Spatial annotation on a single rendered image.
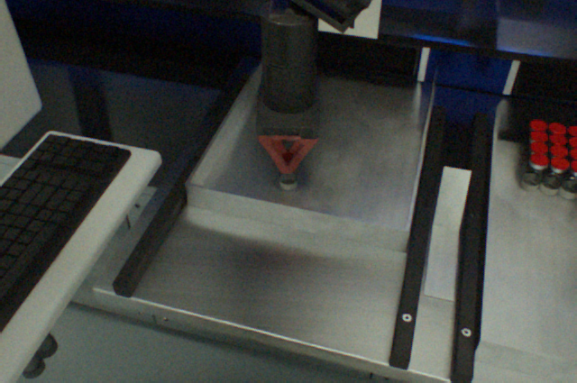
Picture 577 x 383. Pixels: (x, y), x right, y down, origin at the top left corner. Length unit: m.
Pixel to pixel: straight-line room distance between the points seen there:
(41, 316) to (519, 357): 0.51
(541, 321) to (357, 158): 0.29
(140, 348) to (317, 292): 1.07
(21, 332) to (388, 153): 0.49
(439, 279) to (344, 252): 0.10
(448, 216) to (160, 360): 1.08
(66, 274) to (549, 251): 0.57
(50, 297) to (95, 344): 0.93
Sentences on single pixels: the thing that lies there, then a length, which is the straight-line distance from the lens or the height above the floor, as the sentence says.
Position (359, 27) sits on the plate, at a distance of 0.79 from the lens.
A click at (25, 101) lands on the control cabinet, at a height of 0.85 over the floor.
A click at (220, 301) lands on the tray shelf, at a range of 0.61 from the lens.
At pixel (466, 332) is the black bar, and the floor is 0.90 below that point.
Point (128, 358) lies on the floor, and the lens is 1.64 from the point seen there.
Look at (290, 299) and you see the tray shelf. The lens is 0.61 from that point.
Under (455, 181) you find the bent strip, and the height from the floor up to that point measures 0.93.
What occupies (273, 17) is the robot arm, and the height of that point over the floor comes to 1.12.
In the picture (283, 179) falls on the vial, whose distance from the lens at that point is 0.70.
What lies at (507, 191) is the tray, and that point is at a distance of 0.76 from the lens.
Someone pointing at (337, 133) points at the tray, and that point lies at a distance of 0.80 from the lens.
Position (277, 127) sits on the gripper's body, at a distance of 0.59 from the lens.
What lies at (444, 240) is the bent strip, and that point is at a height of 0.88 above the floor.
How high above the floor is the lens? 1.38
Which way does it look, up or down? 42 degrees down
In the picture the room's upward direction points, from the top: straight up
